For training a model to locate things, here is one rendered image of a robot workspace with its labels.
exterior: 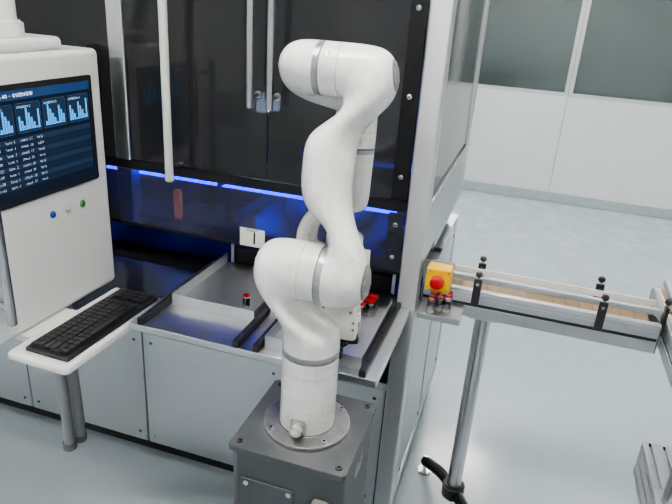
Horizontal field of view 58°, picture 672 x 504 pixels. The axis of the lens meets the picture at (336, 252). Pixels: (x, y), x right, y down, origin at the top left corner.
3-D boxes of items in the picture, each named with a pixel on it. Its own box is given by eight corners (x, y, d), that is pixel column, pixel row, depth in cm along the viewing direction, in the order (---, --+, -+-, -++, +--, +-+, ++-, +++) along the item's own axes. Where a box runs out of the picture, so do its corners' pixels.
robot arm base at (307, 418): (334, 462, 124) (340, 385, 117) (248, 438, 129) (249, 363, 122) (360, 408, 141) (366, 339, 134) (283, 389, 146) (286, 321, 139)
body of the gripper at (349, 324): (365, 291, 146) (362, 332, 150) (325, 283, 149) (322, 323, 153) (357, 304, 139) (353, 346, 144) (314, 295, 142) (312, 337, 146)
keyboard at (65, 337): (121, 291, 199) (121, 284, 198) (158, 300, 195) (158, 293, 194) (25, 350, 164) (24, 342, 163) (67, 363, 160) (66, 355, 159)
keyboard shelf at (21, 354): (96, 288, 206) (95, 281, 205) (167, 305, 198) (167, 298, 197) (-17, 353, 166) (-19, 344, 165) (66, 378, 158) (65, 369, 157)
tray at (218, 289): (226, 262, 208) (226, 252, 206) (298, 276, 201) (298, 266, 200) (172, 304, 178) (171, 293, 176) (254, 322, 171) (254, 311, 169)
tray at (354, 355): (309, 294, 189) (310, 284, 188) (391, 311, 182) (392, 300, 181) (264, 347, 159) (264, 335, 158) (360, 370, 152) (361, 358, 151)
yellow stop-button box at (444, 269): (428, 280, 185) (431, 258, 183) (452, 284, 184) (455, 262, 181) (423, 290, 179) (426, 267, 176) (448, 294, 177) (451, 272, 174)
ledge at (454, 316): (424, 298, 196) (425, 292, 195) (464, 306, 193) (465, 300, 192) (416, 317, 184) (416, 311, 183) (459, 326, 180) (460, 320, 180)
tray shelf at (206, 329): (213, 264, 210) (213, 259, 209) (414, 304, 191) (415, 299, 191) (128, 328, 167) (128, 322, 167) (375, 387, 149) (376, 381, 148)
